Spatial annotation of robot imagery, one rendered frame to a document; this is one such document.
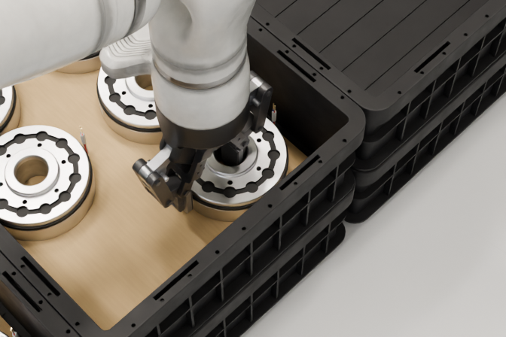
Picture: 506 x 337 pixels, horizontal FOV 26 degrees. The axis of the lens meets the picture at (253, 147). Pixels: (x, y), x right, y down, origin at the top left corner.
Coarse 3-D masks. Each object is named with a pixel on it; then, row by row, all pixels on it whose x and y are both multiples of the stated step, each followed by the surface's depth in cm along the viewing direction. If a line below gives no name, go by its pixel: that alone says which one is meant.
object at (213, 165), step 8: (248, 136) 98; (248, 144) 98; (256, 144) 98; (248, 152) 98; (256, 152) 98; (208, 160) 97; (216, 160) 97; (248, 160) 97; (256, 160) 98; (216, 168) 97; (224, 168) 97; (232, 168) 97; (240, 168) 97; (248, 168) 97; (224, 176) 97; (232, 176) 97; (240, 176) 97
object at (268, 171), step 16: (272, 128) 99; (272, 144) 99; (272, 160) 98; (208, 176) 97; (256, 176) 97; (272, 176) 97; (192, 192) 96; (208, 192) 96; (224, 192) 96; (240, 192) 96; (256, 192) 96
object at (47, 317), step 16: (0, 256) 86; (0, 272) 85; (16, 272) 85; (16, 288) 86; (32, 288) 84; (32, 304) 85; (48, 304) 84; (48, 320) 83; (64, 320) 83; (64, 336) 82; (80, 336) 82
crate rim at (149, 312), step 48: (288, 48) 96; (336, 96) 93; (336, 144) 91; (288, 192) 88; (0, 240) 86; (240, 240) 87; (48, 288) 84; (192, 288) 86; (96, 336) 82; (144, 336) 85
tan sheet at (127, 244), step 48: (48, 96) 105; (96, 96) 105; (96, 144) 102; (144, 144) 102; (288, 144) 102; (96, 192) 100; (144, 192) 100; (48, 240) 97; (96, 240) 97; (144, 240) 97; (192, 240) 97; (96, 288) 95; (144, 288) 95
